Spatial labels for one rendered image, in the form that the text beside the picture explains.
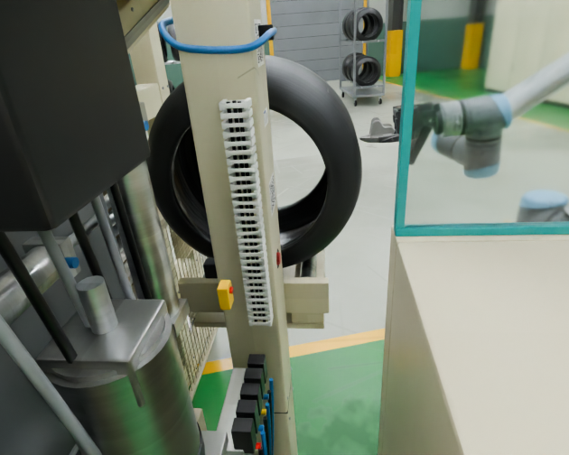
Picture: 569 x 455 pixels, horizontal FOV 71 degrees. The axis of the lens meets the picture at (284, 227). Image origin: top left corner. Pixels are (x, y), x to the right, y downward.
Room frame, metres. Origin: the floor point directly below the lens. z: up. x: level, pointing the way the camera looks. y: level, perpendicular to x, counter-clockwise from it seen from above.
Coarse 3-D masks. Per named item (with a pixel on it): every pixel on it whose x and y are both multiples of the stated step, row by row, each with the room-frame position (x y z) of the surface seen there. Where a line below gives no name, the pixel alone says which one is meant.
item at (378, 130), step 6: (378, 120) 1.07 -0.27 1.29; (372, 126) 1.07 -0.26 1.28; (378, 126) 1.07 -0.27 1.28; (384, 126) 1.06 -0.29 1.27; (390, 126) 1.06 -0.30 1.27; (372, 132) 1.07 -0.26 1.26; (378, 132) 1.07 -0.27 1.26; (384, 132) 1.06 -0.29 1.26; (390, 132) 1.06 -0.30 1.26; (360, 138) 1.09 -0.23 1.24; (366, 138) 1.07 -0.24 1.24; (372, 138) 1.06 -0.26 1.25
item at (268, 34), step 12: (168, 24) 0.77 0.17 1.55; (168, 36) 0.72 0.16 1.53; (264, 36) 0.71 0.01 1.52; (180, 48) 0.71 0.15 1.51; (192, 48) 0.70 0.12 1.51; (204, 48) 0.70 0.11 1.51; (216, 48) 0.70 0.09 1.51; (228, 48) 0.69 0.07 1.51; (240, 48) 0.69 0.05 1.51; (252, 48) 0.70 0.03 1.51
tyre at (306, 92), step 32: (288, 64) 1.06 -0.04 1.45; (288, 96) 0.94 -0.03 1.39; (320, 96) 0.96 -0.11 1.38; (160, 128) 0.99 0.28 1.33; (320, 128) 0.93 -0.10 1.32; (352, 128) 0.98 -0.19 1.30; (160, 160) 0.98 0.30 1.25; (192, 160) 1.25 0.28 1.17; (352, 160) 0.94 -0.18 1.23; (160, 192) 0.99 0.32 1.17; (192, 192) 1.22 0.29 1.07; (320, 192) 1.20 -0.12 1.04; (352, 192) 0.94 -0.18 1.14; (192, 224) 0.98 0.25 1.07; (288, 224) 1.20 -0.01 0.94; (320, 224) 0.93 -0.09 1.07; (288, 256) 0.94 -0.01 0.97
